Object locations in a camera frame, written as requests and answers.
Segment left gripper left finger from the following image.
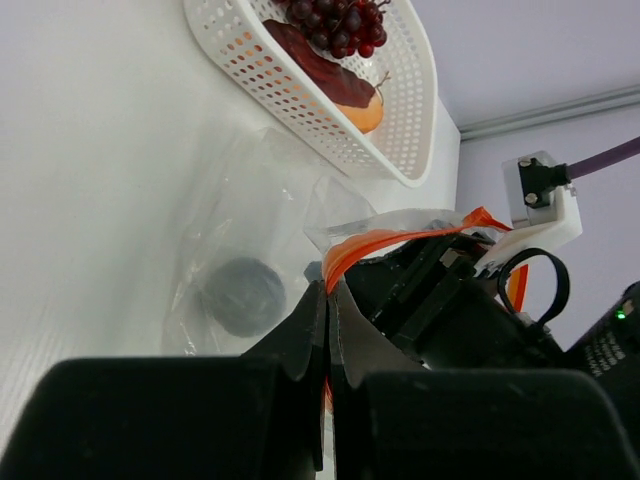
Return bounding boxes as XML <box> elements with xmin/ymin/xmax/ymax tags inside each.
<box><xmin>1</xmin><ymin>281</ymin><xmax>327</xmax><ymax>479</ymax></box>

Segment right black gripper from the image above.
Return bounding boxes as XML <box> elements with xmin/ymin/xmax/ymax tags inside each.
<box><xmin>345</xmin><ymin>233</ymin><xmax>570</xmax><ymax>369</ymax></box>

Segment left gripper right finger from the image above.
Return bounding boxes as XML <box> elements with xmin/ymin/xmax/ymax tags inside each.
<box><xmin>329</xmin><ymin>284</ymin><xmax>639</xmax><ymax>479</ymax></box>

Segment fake black food piece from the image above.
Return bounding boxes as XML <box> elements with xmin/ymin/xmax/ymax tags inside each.
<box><xmin>200</xmin><ymin>257</ymin><xmax>286</xmax><ymax>338</ymax></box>

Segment clear zip top bag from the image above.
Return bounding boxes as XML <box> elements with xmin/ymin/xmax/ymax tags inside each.
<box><xmin>161</xmin><ymin>128</ymin><xmax>508</xmax><ymax>356</ymax></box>

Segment fake orange food piece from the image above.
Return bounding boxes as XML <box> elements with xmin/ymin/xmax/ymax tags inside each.
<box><xmin>263</xmin><ymin>19</ymin><xmax>384</xmax><ymax>134</ymax></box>

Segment fake purple grapes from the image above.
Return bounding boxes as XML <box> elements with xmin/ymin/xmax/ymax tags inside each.
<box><xmin>275</xmin><ymin>0</ymin><xmax>391</xmax><ymax>59</ymax></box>

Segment white perforated plastic basket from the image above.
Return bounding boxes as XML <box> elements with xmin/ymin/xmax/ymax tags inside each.
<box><xmin>183</xmin><ymin>1</ymin><xmax>438</xmax><ymax>188</ymax></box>

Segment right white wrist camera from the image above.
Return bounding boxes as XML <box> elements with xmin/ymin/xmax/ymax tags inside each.
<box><xmin>476</xmin><ymin>151</ymin><xmax>583</xmax><ymax>273</ymax></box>

